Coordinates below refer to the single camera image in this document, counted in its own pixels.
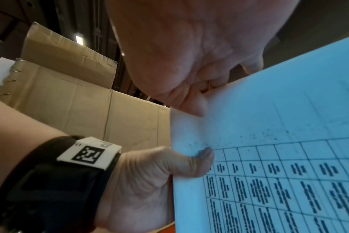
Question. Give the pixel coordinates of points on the person's right hand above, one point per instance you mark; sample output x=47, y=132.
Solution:
x=168, y=45

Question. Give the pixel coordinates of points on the person's left hand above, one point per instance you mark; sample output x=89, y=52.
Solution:
x=140, y=186

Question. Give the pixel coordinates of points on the white printed table sheet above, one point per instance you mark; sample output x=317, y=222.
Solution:
x=278, y=136

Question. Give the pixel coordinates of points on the person's left forearm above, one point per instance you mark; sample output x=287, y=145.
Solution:
x=16, y=129

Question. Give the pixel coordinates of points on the orange object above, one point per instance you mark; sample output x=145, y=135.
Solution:
x=166, y=228

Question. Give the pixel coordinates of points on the white marker tag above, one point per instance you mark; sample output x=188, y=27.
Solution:
x=88, y=152

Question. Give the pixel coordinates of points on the rectangular ceiling lamp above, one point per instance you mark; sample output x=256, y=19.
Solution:
x=79, y=38

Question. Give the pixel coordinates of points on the brown cardboard box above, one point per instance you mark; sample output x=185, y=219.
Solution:
x=76, y=97

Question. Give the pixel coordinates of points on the white foam sheet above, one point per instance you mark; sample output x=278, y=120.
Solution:
x=0, y=72

